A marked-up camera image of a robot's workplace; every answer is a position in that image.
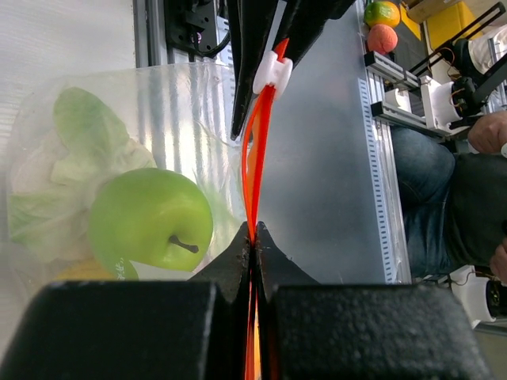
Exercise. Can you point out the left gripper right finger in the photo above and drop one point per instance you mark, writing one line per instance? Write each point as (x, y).
(310, 330)

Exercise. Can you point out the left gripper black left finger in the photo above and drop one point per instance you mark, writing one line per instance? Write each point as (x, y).
(152, 329)

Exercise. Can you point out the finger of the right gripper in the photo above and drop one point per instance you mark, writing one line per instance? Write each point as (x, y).
(250, 22)
(303, 21)

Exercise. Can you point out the green apple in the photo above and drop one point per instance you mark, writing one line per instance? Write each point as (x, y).
(149, 217)

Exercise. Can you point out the yellow pear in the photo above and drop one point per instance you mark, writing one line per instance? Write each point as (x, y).
(85, 270)

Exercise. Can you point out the clear zip top bag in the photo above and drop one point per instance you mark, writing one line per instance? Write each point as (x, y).
(175, 112)

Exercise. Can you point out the white cauliflower with leaves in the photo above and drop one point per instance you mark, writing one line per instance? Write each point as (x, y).
(54, 186)

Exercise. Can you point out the spare orange green fruit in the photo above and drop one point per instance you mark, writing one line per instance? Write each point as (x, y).
(381, 13)

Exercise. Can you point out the spare pink peach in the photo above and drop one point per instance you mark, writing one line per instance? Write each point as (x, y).
(382, 39)

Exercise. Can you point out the yellow box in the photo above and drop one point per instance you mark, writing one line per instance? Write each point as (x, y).
(442, 19)

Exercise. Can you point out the person in jeans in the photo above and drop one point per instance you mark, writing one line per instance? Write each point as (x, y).
(454, 205)

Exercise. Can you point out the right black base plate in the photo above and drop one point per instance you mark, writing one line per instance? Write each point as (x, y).
(190, 27)

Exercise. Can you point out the white slotted cable duct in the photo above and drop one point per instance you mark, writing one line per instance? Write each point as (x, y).
(388, 211)

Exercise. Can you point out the aluminium mounting rail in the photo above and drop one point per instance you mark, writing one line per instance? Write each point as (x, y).
(151, 47)

